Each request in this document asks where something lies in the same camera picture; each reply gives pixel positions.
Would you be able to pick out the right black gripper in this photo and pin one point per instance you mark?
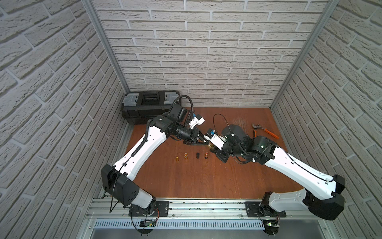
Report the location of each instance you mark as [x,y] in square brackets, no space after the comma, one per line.
[222,158]

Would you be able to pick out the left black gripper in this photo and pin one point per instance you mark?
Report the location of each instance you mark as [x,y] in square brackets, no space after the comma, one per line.
[191,136]

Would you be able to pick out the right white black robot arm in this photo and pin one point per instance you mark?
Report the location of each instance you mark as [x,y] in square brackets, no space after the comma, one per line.
[321,193]

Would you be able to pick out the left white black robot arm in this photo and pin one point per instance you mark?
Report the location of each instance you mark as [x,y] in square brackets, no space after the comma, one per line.
[118,179]

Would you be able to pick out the black grey toolbox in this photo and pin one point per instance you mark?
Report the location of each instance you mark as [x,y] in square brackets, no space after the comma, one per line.
[139,107]

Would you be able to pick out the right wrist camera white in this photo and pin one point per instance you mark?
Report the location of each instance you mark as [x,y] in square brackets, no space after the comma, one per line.
[214,138]

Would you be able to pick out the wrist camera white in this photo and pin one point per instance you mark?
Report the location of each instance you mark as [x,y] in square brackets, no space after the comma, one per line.
[214,138]
[196,120]

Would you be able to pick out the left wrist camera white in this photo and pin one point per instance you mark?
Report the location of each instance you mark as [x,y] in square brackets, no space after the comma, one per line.
[196,120]

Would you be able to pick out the orange handled pliers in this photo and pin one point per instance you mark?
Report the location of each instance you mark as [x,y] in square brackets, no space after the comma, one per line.
[258,126]

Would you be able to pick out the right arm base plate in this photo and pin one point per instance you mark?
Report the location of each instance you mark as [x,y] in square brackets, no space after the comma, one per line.
[255,209]

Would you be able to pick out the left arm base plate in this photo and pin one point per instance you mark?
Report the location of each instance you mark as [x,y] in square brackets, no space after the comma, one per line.
[155,209]

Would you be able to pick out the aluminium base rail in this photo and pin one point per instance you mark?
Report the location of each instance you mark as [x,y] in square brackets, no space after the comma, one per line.
[180,208]

